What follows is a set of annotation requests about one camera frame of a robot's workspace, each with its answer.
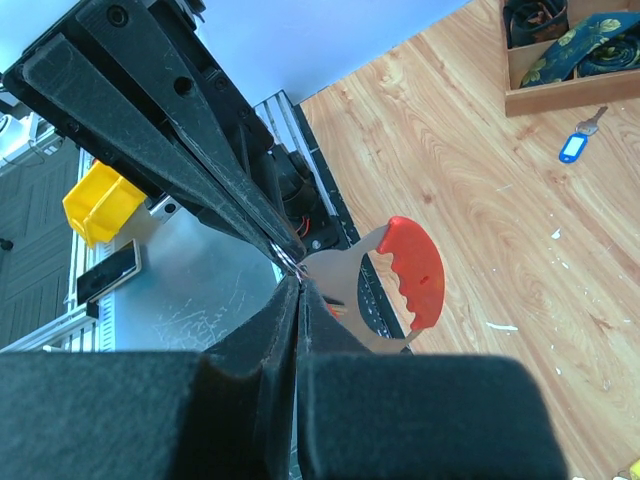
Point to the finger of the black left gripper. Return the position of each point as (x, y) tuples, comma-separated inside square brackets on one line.
[(193, 162), (151, 44)]

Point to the dark tie orange flowers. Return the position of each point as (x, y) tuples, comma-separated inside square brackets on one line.
[(528, 22)]

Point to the blue tie yellow flowers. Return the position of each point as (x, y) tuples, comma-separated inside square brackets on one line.
[(601, 44)]

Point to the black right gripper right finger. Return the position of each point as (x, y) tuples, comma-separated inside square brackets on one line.
[(362, 415)]

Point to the key with yellow tag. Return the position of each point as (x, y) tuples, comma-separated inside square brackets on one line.
[(632, 473)]

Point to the key with blue tag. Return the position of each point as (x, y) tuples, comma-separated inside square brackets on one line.
[(578, 140)]

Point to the wooden compartment tray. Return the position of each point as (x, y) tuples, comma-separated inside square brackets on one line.
[(571, 93)]

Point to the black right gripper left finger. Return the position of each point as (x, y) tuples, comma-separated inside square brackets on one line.
[(224, 413)]

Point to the black smartphone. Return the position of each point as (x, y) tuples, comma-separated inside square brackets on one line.
[(110, 273)]

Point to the yellow plastic bin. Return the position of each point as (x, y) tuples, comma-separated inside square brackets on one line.
[(100, 204)]

